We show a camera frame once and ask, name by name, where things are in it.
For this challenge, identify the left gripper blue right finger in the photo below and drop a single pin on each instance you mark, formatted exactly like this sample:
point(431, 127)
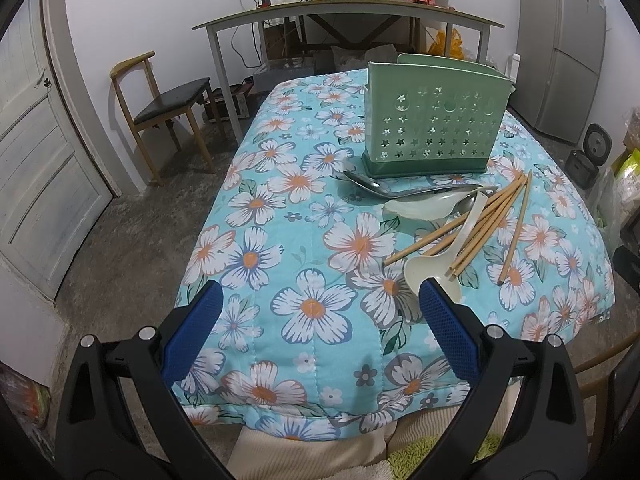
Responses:
point(455, 328)

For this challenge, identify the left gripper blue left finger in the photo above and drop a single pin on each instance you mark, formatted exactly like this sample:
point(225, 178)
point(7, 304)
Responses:
point(186, 329)

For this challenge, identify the metal spoon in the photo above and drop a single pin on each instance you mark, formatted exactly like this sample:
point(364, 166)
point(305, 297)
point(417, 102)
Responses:
point(382, 190)

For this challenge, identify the green plastic utensil holder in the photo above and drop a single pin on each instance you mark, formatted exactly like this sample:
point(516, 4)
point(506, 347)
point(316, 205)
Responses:
point(426, 114)

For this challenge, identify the floral blue tablecloth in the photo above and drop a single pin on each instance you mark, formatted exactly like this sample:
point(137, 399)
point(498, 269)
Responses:
point(317, 340)

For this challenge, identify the black rice cooker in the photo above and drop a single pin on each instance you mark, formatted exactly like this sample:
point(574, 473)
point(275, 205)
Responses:
point(583, 166)

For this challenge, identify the white panel door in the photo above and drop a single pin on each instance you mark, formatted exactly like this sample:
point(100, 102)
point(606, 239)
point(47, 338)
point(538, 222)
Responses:
point(51, 193)

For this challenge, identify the yellow green rice bag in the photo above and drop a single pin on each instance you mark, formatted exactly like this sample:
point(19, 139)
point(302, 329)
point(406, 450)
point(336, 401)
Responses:
point(627, 176)

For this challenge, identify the wooden chair black seat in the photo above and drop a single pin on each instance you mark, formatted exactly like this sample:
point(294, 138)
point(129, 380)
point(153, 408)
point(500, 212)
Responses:
point(163, 109)

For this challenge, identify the yellow plastic bag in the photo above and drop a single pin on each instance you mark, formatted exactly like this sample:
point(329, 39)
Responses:
point(440, 42)

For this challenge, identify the grey metal desk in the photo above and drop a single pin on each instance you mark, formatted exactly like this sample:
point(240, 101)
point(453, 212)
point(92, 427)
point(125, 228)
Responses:
point(352, 24)

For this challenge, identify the grey refrigerator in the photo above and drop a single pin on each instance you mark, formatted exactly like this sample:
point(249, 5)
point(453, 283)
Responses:
point(561, 45)

